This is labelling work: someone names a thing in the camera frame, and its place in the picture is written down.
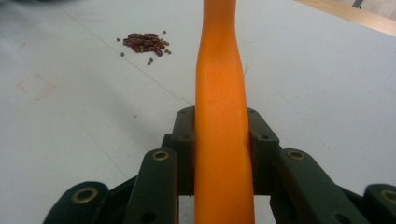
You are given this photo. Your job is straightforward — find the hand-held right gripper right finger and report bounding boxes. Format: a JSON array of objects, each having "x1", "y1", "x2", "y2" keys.
[{"x1": 247, "y1": 106, "x2": 282, "y2": 195}]

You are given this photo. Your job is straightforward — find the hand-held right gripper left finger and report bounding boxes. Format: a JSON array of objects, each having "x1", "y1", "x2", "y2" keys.
[{"x1": 162, "y1": 106, "x2": 196, "y2": 197}]

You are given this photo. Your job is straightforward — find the orange-handled grey brush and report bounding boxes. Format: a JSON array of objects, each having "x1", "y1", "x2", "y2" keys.
[{"x1": 193, "y1": 0, "x2": 257, "y2": 224}]

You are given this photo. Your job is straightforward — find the green mung beans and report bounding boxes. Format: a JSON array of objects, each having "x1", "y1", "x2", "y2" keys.
[{"x1": 116, "y1": 29, "x2": 173, "y2": 66}]

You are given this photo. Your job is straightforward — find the pile of red kidney beans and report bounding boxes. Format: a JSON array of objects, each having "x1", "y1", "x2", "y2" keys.
[{"x1": 122, "y1": 32, "x2": 166, "y2": 58}]

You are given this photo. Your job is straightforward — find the white table cover sheet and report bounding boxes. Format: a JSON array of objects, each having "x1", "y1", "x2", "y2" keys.
[{"x1": 0, "y1": 0, "x2": 396, "y2": 224}]

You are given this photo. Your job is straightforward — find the wooden table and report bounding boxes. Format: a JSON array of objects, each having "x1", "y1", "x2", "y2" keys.
[{"x1": 293, "y1": 0, "x2": 396, "y2": 37}]

